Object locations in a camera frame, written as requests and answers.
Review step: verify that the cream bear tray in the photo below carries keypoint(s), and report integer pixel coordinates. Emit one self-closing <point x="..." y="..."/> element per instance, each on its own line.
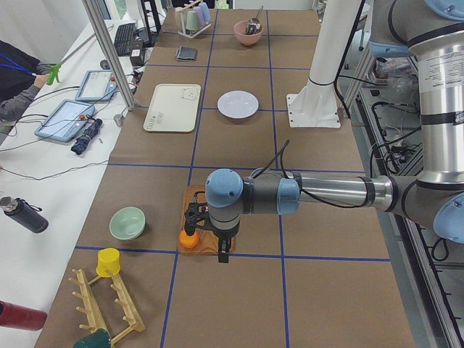
<point x="173" y="108"/>

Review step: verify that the grey folded cloth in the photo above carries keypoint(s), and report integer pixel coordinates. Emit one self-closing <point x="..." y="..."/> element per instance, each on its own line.
<point x="184" y="54"/>

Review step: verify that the far teach pendant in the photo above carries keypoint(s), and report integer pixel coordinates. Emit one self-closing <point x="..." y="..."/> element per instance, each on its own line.
<point x="97" y="86"/>

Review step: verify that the wooden cup rack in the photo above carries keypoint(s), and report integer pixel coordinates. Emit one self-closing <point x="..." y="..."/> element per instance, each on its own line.
<point x="106" y="305"/>

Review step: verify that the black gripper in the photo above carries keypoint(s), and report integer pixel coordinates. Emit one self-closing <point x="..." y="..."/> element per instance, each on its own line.
<point x="225" y="237"/>

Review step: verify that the aluminium frame post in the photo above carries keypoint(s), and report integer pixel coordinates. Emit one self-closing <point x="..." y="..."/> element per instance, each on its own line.
<point x="107" y="47"/>

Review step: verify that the dark green cup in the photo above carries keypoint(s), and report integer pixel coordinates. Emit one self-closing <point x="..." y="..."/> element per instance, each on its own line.
<point x="98" y="339"/>

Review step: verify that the black water bottle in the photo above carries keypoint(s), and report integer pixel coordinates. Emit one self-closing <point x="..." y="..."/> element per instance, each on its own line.
<point x="23" y="213"/>

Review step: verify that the folded dark umbrella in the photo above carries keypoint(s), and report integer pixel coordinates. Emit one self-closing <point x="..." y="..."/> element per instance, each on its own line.
<point x="84" y="140"/>

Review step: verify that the blue cup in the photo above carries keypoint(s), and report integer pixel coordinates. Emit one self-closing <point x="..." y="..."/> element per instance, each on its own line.
<point x="205" y="11"/>

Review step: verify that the red bottle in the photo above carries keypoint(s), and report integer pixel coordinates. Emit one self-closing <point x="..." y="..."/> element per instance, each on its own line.
<point x="19" y="317"/>

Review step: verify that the purple cup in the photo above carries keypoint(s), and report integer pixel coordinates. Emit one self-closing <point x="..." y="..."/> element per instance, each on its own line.
<point x="199" y="15"/>

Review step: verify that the near teach pendant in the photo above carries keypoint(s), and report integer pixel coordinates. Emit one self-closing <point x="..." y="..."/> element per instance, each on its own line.
<point x="66" y="121"/>

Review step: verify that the white camera pole base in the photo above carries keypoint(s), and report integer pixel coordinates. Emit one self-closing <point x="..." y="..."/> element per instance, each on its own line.
<point x="315" y="106"/>

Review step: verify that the teach pendant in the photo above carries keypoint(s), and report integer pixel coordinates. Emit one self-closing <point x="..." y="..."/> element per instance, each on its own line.
<point x="97" y="86"/>
<point x="66" y="121"/>

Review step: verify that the pink bowl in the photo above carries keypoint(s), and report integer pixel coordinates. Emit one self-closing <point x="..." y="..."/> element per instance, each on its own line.
<point x="239" y="30"/>

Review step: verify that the orange fruit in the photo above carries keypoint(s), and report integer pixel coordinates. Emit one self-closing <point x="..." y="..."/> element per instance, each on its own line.
<point x="188" y="242"/>

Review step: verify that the green bowl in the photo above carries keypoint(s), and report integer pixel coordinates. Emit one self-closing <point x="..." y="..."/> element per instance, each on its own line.
<point x="127" y="224"/>

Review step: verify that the white cup rack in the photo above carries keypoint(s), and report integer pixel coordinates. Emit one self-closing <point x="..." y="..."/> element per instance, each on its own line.
<point x="180" y="17"/>

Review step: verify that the black box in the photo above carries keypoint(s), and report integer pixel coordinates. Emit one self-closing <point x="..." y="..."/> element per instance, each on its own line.
<point x="137" y="57"/>

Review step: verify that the seated person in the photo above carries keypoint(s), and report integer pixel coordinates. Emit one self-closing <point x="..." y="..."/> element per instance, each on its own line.
<point x="22" y="77"/>

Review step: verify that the black keyboard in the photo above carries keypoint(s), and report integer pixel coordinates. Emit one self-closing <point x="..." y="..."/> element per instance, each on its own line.
<point x="124" y="38"/>

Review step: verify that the wooden cutting board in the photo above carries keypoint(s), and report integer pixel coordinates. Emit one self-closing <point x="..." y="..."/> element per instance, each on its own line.
<point x="208" y="244"/>

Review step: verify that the metal scoop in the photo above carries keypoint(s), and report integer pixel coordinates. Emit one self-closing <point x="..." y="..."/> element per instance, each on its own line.
<point x="253" y="24"/>

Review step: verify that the green plastic clamp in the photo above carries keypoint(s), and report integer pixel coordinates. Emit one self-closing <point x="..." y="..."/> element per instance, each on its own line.
<point x="54" y="74"/>

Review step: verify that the white plate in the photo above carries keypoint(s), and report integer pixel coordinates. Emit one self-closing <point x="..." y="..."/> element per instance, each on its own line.
<point x="237" y="104"/>

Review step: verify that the yellow cup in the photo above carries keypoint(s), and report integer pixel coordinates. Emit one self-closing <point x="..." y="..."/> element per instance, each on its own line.
<point x="108" y="262"/>

